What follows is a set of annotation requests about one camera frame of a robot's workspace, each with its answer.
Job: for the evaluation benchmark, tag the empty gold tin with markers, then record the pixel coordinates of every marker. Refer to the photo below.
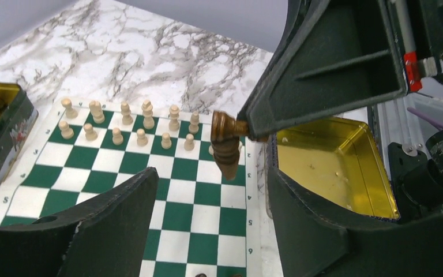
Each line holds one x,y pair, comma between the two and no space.
337,159

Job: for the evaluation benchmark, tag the dark knight chess piece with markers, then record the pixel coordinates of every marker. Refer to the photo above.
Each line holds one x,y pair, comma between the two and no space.
225,137

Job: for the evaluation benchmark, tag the white chess pieces group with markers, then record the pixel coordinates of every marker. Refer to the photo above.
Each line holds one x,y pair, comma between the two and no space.
83,139

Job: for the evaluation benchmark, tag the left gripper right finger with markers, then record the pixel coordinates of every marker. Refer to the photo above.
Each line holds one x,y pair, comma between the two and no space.
316,237

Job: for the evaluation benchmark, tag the green white chess board mat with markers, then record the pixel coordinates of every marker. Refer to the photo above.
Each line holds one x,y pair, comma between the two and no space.
201,225

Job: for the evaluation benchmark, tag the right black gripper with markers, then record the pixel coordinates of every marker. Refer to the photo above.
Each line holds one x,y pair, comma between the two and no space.
338,56

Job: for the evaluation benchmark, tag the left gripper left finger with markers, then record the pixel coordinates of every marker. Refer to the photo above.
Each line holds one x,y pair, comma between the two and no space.
103,236

